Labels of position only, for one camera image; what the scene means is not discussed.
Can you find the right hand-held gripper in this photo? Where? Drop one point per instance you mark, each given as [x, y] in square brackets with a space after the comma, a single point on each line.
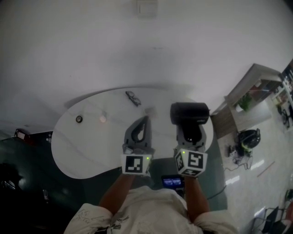
[194, 161]

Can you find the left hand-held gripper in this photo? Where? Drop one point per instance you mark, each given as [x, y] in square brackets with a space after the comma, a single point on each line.
[135, 163]

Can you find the black cylindrical object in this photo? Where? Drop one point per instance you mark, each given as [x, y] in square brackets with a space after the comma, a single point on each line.
[188, 114]

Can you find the person's right forearm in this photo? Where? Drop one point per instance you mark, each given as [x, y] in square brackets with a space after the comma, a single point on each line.
[196, 198]

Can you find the person's left forearm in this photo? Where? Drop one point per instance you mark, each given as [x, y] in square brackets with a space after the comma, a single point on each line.
[116, 194]

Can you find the black eyeglasses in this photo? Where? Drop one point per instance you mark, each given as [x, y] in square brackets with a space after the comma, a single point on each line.
[133, 98]

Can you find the small round pinkish device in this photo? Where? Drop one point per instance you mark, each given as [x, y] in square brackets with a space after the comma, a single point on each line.
[103, 118]

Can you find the wooden open shelf unit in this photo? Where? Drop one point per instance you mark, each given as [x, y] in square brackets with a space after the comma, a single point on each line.
[231, 114]

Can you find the black device with lit screen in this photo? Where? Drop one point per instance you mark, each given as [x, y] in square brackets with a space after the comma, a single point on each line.
[172, 182]

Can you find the black bag with green trim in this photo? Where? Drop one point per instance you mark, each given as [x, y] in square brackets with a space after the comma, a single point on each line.
[249, 137]

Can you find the small black round tape roll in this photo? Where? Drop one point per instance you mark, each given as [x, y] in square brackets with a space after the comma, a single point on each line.
[79, 119]

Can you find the green potted plant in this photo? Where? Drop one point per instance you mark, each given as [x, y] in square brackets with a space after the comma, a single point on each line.
[245, 102]

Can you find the person's white printed shirt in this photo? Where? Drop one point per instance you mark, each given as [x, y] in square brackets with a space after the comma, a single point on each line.
[148, 212]

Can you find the thin wooden stick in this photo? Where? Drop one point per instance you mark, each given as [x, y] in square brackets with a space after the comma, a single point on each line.
[265, 169]

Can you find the black metal chair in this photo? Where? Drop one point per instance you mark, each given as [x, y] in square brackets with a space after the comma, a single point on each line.
[274, 219]

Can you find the white wall switch plate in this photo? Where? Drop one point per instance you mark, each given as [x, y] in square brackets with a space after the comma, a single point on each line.
[147, 8]

